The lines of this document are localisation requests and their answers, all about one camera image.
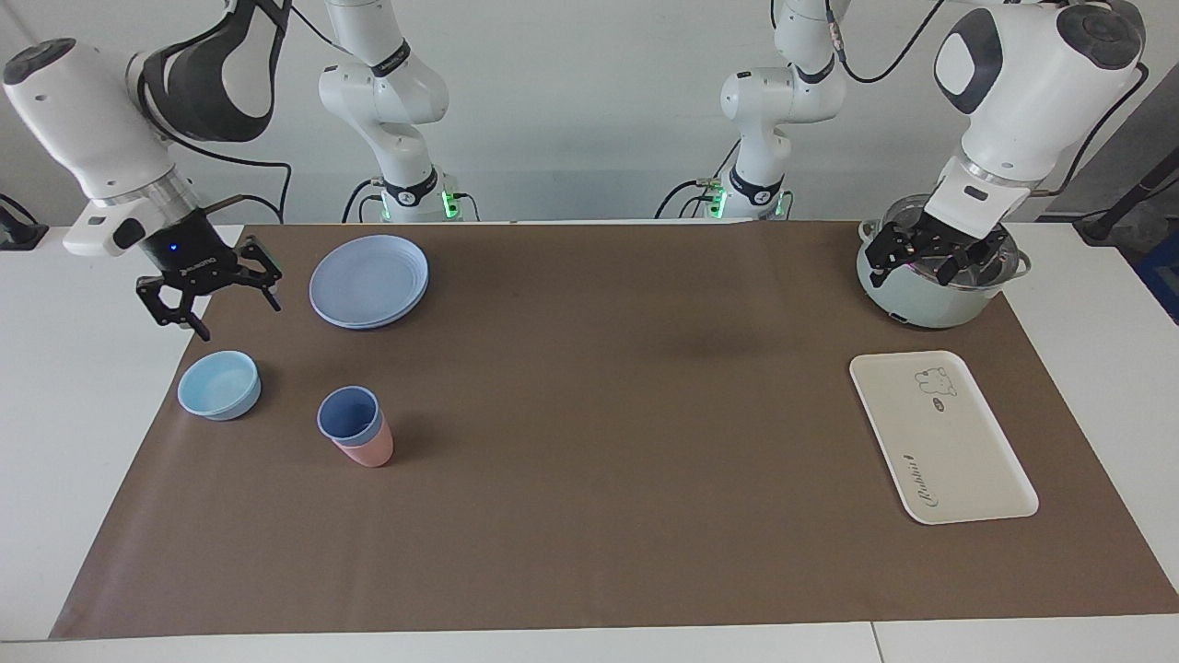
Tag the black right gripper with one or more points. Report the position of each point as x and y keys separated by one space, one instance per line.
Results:
x=189 y=253

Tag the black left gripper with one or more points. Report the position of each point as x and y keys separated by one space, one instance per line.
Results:
x=949 y=244

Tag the blue plastic cup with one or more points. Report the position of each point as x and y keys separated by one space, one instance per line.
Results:
x=348 y=414

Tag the pink plastic cup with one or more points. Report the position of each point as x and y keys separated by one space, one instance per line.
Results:
x=373 y=451

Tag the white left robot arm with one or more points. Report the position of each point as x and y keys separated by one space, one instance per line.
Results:
x=1022 y=83

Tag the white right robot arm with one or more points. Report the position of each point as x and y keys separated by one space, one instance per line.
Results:
x=83 y=120

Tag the cream tray with rabbit print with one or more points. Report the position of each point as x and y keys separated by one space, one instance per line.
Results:
x=958 y=460

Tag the glass pot lid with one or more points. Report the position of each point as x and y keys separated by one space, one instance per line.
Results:
x=903 y=216

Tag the pale green cooking pot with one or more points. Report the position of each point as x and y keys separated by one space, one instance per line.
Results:
x=907 y=299

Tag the light blue bowl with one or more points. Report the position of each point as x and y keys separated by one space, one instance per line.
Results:
x=216 y=385

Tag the blue round plate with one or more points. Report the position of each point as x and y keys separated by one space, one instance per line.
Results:
x=368 y=281

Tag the black desk clamp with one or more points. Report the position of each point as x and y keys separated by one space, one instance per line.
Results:
x=18 y=235

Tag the blue crate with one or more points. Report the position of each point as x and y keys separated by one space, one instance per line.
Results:
x=1165 y=276

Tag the brown table mat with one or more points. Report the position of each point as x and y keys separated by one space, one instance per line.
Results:
x=589 y=479

